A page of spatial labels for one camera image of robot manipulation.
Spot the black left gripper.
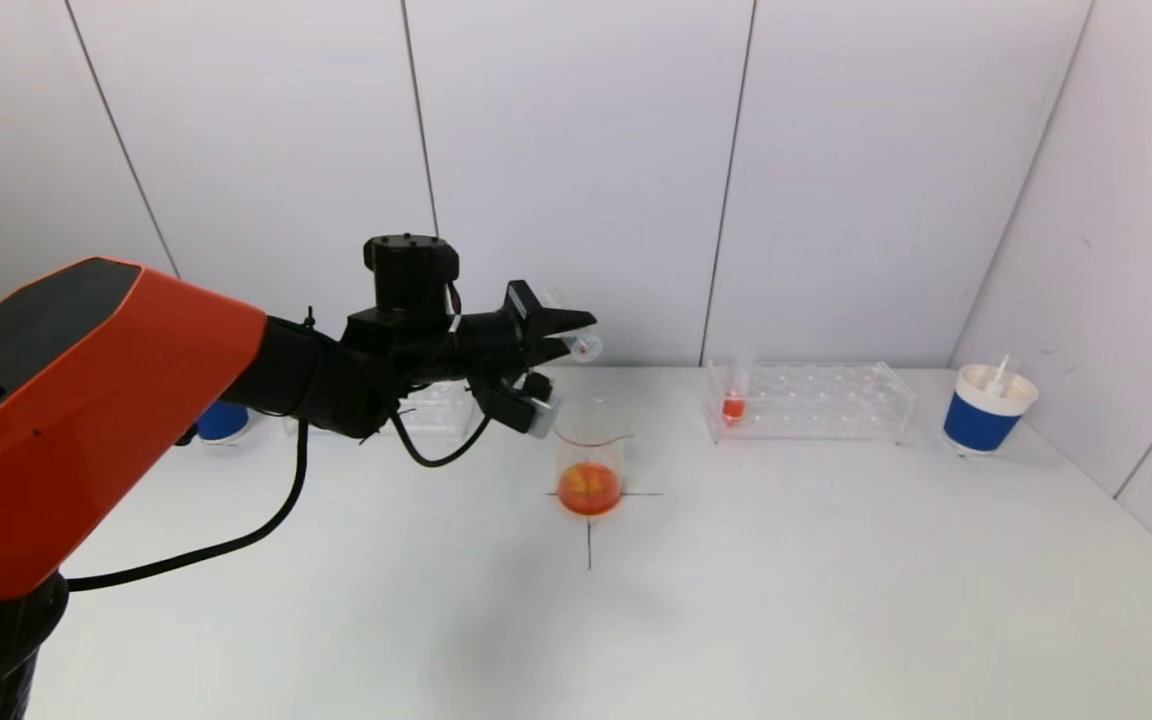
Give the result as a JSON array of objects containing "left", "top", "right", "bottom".
[{"left": 458, "top": 279, "right": 598, "bottom": 373}]

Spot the test tube with red liquid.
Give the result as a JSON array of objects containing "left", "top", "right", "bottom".
[
  {"left": 721, "top": 349, "right": 757, "bottom": 428},
  {"left": 542, "top": 290, "right": 605, "bottom": 364}
]

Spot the test tube with yellow pigment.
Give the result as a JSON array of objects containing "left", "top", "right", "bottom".
[{"left": 986, "top": 352, "right": 1023, "bottom": 397}]

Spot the clear acrylic test tube rack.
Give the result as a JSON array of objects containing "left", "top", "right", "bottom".
[
  {"left": 398, "top": 380, "right": 478, "bottom": 439},
  {"left": 701, "top": 362, "right": 915, "bottom": 445}
]

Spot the clear glass beaker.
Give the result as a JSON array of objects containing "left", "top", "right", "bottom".
[{"left": 552, "top": 399, "right": 633, "bottom": 517}]

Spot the white paper cup blue sleeve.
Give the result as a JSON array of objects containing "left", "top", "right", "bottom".
[
  {"left": 196, "top": 400, "right": 251, "bottom": 446},
  {"left": 942, "top": 364, "right": 1040, "bottom": 457}
]

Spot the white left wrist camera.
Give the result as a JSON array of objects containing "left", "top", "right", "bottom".
[{"left": 519, "top": 372, "right": 564, "bottom": 440}]

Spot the black left camera cable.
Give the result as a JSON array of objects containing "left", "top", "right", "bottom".
[{"left": 390, "top": 405, "right": 493, "bottom": 470}]

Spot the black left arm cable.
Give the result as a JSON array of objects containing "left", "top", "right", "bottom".
[{"left": 66, "top": 420, "right": 310, "bottom": 593}]

